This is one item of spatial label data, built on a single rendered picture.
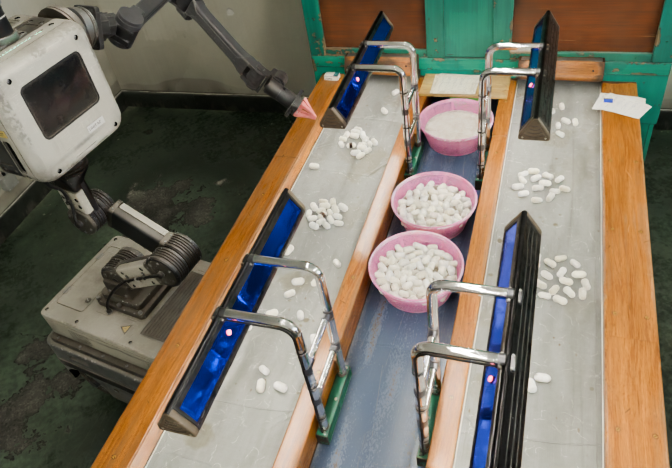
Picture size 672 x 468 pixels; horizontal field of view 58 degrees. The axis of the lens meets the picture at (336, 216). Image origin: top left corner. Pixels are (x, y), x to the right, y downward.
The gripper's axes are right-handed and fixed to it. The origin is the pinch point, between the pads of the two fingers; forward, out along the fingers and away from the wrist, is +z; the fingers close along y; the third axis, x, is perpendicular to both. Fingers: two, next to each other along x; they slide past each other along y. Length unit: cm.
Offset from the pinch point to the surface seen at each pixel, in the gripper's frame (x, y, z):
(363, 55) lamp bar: -31.8, 1.1, 0.6
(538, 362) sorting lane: -44, -80, 70
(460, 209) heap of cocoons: -27, -29, 50
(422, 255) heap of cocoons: -22, -49, 44
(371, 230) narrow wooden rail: -13, -44, 30
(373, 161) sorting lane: -5.5, -8.2, 25.1
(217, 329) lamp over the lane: -33, -109, -2
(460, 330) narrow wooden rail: -34, -76, 53
